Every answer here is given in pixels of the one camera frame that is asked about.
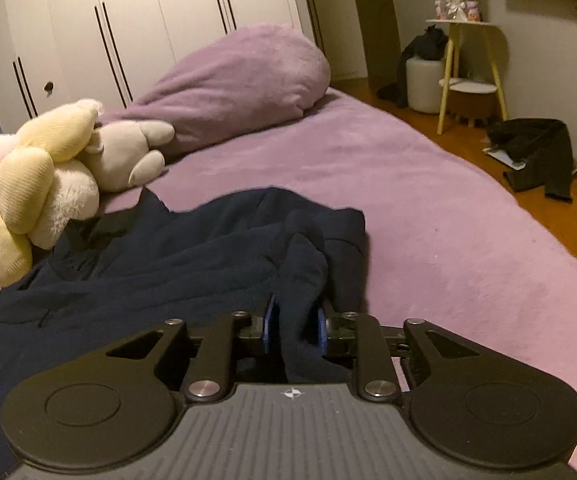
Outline cream flower plush toy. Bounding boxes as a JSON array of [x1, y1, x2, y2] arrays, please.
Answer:
[[0, 100, 104, 288]]

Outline side table with yellow legs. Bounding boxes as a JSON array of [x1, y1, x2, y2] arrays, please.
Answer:
[[426, 19, 509, 135]]

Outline white cylindrical stool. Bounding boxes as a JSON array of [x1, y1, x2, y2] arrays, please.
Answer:
[[406, 57, 447, 113]]

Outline purple fleece bed blanket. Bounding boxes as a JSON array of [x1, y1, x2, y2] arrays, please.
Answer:
[[0, 85, 577, 480]]

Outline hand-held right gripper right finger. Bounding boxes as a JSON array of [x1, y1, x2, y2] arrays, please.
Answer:
[[315, 302, 507, 403]]

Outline navy zip jacket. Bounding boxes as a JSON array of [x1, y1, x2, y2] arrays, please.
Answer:
[[0, 187, 369, 461]]

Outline white paper on floor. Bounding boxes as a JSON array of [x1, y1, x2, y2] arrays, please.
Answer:
[[486, 147, 528, 171]]

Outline large white plush toy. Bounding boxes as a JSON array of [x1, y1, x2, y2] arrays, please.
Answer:
[[0, 132, 100, 251]]

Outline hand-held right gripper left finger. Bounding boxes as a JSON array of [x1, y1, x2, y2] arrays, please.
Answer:
[[101, 296, 278, 403]]

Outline small grey plush toy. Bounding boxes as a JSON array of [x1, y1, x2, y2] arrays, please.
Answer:
[[81, 120, 175, 193]]

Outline dark clothes on floor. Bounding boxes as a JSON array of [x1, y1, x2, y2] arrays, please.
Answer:
[[486, 117, 574, 203]]

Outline black garment on stool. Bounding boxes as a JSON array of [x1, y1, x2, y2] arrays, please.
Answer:
[[377, 25, 449, 108]]

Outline dark wooden door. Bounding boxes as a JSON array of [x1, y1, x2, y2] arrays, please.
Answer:
[[351, 0, 402, 81]]

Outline purple pillow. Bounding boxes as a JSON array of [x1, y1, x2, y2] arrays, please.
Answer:
[[101, 25, 332, 156]]

